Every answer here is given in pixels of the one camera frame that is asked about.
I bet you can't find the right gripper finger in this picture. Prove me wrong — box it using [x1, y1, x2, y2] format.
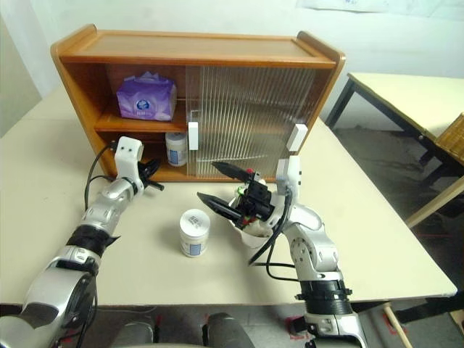
[196, 191, 243, 221]
[211, 161, 257, 184]

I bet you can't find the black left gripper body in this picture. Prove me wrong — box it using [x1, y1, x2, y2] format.
[136, 162, 155, 188]

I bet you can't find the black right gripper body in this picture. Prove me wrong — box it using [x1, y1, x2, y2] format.
[237, 179, 276, 223]

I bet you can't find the white lidded jar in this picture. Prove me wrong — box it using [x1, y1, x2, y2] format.
[178, 208, 212, 259]
[165, 131, 189, 168]

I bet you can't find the white door handle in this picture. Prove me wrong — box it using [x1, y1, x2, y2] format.
[286, 123, 309, 152]
[187, 121, 200, 152]

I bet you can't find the purple tissue pack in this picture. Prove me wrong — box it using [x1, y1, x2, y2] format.
[116, 71, 178, 123]

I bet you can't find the ribbed translucent sliding door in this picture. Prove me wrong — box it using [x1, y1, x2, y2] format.
[200, 66, 320, 181]
[184, 65, 316, 181]

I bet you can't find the wooden cabinet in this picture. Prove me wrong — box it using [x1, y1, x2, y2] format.
[49, 23, 347, 184]

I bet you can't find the metal bowl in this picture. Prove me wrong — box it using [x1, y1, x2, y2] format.
[230, 197, 278, 250]

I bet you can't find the dark grey rounded shape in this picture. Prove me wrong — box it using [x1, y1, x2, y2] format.
[115, 320, 157, 348]
[202, 312, 257, 348]

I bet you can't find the beige side table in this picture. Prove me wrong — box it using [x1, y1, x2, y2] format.
[324, 71, 464, 229]

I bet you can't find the wooden stick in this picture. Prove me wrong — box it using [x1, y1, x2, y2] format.
[383, 303, 413, 348]

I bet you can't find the wicker basket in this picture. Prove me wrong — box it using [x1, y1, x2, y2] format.
[434, 112, 464, 164]

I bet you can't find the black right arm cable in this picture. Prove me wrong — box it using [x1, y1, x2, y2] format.
[247, 184, 297, 281]

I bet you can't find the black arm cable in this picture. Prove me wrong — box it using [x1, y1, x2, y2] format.
[247, 184, 297, 281]
[84, 143, 119, 211]

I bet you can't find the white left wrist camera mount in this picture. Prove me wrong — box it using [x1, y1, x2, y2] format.
[115, 136, 146, 188]

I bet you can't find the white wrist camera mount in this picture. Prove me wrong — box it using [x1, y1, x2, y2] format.
[267, 154, 302, 228]
[115, 136, 146, 188]

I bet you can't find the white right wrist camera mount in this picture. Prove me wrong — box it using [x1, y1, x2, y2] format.
[267, 154, 302, 228]

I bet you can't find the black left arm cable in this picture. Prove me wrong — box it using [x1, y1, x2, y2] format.
[84, 143, 119, 211]

